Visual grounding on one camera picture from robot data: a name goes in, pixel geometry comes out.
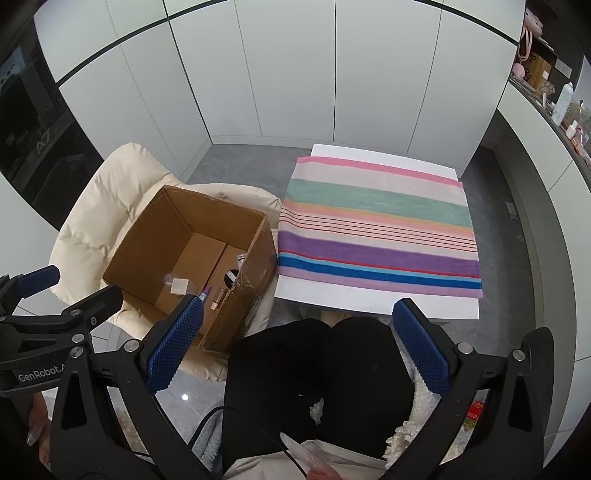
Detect black round powder puff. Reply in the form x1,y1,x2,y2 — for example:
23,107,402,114
223,269,238,289

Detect clear bottle pink cap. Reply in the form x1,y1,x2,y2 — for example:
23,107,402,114
211,288,226,311

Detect person's left hand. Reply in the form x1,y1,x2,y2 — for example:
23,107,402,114
27,393,51,447

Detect person's right hand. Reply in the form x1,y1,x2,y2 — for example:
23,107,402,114
307,468,342,480

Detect grey fluffy blanket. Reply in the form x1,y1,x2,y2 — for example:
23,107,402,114
188,406,223,472

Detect cream padded chair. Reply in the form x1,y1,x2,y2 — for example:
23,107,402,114
50,143,281,382

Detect brown cardboard box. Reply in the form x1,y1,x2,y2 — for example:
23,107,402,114
103,186,276,353

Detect person's black trouser legs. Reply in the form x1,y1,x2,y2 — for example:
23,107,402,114
221,317,415,472

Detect colourful striped cloth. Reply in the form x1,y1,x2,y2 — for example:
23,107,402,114
277,156,483,299

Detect white spray bottle on shelf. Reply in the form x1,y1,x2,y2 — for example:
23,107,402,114
551,82,574,126

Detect brown box on shelf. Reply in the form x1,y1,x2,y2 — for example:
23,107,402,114
523,53,552,90

